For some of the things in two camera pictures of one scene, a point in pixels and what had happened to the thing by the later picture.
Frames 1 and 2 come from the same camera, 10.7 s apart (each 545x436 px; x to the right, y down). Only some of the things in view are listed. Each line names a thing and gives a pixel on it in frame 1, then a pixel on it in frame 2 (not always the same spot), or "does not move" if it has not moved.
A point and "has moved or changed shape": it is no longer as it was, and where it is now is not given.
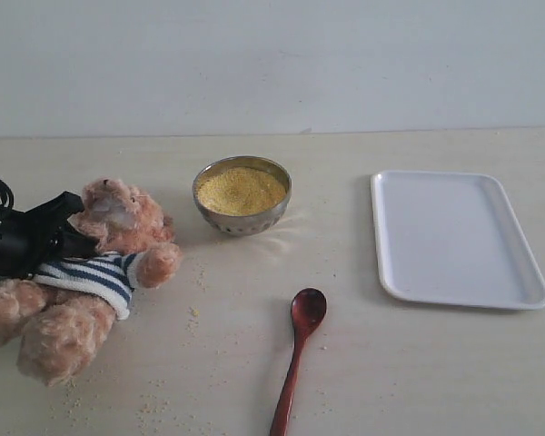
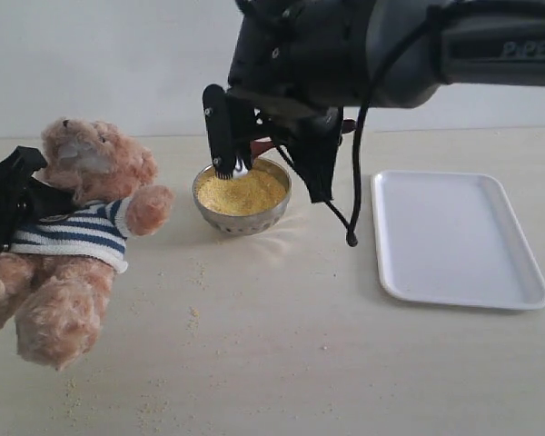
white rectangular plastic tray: (453, 238) does not move
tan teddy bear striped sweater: (54, 321) has moved or changed shape
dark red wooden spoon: (308, 309) to (260, 144)
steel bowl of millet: (242, 195) does not move
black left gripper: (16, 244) to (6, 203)
